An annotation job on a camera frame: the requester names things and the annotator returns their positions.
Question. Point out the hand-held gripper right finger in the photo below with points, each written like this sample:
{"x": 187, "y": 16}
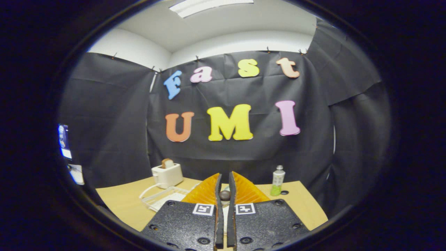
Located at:
{"x": 268, "y": 226}

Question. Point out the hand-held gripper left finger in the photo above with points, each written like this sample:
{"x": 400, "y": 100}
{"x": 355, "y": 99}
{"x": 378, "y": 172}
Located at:
{"x": 184, "y": 226}

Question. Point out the brown wooden spoon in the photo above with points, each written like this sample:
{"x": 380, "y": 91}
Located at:
{"x": 224, "y": 195}

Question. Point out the white green bottle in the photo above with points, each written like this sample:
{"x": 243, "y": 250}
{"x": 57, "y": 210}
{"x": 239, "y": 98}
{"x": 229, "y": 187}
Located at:
{"x": 277, "y": 181}

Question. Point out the white toaster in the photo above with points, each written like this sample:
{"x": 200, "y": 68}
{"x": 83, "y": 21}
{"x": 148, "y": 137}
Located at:
{"x": 169, "y": 176}

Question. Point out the toasted bread slice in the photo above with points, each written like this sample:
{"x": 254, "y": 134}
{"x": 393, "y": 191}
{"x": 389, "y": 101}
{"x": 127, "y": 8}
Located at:
{"x": 167, "y": 163}

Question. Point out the black backdrop cloth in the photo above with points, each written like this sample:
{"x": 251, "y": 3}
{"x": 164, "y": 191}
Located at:
{"x": 244, "y": 153}

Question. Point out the white sheet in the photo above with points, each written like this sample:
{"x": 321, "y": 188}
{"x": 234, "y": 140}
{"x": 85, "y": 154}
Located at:
{"x": 76, "y": 174}

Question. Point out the blue and white panel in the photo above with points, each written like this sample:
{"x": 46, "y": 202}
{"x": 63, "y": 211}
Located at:
{"x": 64, "y": 141}

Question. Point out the ceiling light panel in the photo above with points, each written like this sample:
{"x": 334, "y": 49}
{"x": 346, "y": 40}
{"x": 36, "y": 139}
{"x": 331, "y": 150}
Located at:
{"x": 209, "y": 5}

